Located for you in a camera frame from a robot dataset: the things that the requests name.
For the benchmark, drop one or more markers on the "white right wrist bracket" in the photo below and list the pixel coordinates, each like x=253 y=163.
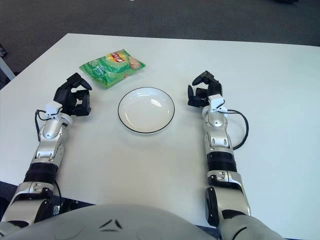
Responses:
x=215 y=101

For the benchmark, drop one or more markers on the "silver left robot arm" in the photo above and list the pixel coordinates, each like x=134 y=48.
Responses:
x=50 y=130

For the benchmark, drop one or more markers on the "white plate black rim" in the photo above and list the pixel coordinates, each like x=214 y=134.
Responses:
x=146 y=110

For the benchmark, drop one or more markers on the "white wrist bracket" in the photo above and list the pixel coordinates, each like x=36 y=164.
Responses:
x=215 y=101
x=53 y=108

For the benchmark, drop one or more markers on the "green chips snack bag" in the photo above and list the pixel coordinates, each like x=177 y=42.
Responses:
x=112 y=67

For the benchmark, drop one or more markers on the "white table leg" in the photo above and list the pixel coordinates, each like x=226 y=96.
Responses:
x=6 y=68

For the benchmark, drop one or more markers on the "dark floor item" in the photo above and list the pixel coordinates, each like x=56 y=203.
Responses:
x=2 y=50

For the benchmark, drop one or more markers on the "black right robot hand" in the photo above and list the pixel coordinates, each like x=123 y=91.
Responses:
x=215 y=87

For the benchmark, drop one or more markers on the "grey robot torso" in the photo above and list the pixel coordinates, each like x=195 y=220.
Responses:
x=150 y=225

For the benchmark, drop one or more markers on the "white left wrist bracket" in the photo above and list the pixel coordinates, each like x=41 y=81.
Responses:
x=53 y=108

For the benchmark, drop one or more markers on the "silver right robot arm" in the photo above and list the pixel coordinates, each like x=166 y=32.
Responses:
x=217 y=122

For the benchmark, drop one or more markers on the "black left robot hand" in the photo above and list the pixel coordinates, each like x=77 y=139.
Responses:
x=62 y=95

